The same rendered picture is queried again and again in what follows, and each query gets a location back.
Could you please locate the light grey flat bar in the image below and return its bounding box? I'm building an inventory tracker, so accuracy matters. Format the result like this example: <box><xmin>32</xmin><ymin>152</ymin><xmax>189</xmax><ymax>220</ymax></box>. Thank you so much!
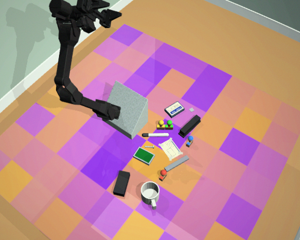
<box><xmin>164</xmin><ymin>155</ymin><xmax>189</xmax><ymax>172</ymax></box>

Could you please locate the white mug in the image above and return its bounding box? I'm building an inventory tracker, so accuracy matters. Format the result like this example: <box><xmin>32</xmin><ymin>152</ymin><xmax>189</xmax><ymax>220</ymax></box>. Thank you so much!
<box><xmin>141</xmin><ymin>181</ymin><xmax>160</xmax><ymax>210</ymax></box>

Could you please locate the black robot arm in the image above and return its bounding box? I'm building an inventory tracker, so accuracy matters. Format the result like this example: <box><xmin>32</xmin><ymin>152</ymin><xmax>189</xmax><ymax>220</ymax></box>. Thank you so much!
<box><xmin>49</xmin><ymin>0</ymin><xmax>121</xmax><ymax>121</ymax></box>

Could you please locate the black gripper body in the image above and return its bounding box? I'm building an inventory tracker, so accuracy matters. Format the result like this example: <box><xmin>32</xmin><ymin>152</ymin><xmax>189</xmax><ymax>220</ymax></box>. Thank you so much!
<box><xmin>74</xmin><ymin>0</ymin><xmax>111</xmax><ymax>28</ymax></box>

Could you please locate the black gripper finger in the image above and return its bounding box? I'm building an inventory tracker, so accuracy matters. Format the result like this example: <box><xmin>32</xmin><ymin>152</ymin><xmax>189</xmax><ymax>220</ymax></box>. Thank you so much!
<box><xmin>105</xmin><ymin>9</ymin><xmax>122</xmax><ymax>26</ymax></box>
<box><xmin>86</xmin><ymin>0</ymin><xmax>110</xmax><ymax>14</ymax></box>

